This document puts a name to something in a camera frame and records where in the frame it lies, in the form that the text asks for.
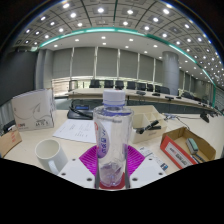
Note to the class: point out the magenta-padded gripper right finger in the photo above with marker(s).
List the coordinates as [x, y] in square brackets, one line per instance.
[146, 170]

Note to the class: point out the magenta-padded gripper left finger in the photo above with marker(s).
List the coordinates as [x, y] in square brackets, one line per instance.
[76, 170]

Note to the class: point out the clear plastic water bottle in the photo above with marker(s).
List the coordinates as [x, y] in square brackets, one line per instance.
[112, 140]

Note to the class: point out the white ceramic mug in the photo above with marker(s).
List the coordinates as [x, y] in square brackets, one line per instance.
[50, 156]

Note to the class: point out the cream desk organizer box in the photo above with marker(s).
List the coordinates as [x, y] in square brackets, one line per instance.
[146, 136]

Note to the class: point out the red-edged open cardboard box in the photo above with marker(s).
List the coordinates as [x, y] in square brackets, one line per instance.
[175, 151]

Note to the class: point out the printed white paper sheet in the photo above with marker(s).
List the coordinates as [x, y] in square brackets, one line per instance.
[76, 130]

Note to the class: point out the grey whiteboard eraser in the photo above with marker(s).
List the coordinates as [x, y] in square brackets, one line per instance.
[192, 145]

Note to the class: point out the white paper ream box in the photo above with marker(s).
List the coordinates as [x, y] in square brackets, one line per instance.
[33, 111]

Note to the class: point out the brown paper envelope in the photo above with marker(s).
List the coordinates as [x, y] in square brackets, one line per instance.
[9, 141]

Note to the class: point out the long wooden conference desk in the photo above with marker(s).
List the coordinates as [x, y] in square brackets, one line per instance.
[150, 96]

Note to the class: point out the small black desktop microphone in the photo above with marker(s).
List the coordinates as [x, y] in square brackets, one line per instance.
[204, 116]

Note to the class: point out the black flat device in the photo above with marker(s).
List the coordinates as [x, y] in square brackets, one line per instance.
[9, 126]

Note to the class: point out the row of black office chairs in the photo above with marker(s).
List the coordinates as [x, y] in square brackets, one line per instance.
[120, 84]

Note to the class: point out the group of ceiling lights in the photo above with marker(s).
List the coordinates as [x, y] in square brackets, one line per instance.
[100, 10]

